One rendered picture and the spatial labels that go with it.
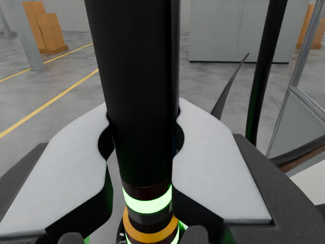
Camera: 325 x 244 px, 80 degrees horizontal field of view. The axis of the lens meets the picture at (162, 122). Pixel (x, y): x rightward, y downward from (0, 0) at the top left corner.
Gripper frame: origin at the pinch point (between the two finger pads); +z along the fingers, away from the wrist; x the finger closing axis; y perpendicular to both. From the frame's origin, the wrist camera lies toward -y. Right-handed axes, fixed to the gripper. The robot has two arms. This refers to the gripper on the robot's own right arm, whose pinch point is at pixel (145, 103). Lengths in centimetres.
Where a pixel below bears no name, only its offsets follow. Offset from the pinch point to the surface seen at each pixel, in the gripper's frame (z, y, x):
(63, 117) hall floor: 258, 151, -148
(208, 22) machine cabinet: 524, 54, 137
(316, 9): 110, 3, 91
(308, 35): 109, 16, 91
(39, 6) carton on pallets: 767, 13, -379
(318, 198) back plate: 12.1, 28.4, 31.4
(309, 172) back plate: 17.9, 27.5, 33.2
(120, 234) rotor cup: 7.0, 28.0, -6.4
